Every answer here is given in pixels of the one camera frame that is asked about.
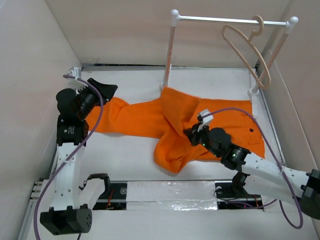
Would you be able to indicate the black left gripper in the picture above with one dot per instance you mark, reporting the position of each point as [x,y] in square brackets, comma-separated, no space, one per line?
[107,91]

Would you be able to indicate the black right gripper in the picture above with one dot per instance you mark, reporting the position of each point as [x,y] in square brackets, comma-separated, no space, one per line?
[193,134]

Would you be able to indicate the orange trousers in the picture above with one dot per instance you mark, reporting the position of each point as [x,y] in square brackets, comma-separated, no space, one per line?
[165,119]

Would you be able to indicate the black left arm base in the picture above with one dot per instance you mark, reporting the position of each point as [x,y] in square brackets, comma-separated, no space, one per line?
[110,195]

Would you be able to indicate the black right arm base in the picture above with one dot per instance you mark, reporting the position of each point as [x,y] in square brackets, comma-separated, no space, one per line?
[231,195]

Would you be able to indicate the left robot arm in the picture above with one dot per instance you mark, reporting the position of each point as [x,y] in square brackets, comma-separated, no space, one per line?
[70,211]

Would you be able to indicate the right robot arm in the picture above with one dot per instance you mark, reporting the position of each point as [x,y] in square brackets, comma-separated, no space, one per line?
[257,176]

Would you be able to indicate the white foam front panel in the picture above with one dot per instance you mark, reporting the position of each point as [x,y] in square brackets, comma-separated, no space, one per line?
[188,210]

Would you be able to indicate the white clothes rack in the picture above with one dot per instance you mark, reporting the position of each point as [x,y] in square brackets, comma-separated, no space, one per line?
[216,42]

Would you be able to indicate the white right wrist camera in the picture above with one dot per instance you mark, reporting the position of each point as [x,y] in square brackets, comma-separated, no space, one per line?
[204,119]

